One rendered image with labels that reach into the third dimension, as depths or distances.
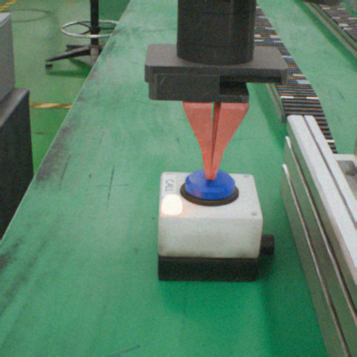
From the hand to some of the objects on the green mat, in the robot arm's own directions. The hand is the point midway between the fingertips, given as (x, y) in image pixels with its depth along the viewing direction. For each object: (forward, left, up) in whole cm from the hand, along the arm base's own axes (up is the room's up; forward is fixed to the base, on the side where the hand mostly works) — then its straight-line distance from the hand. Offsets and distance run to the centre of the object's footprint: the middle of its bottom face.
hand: (210, 166), depth 52 cm
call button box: (+1, 0, -8) cm, 8 cm away
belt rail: (+41, +76, -10) cm, 87 cm away
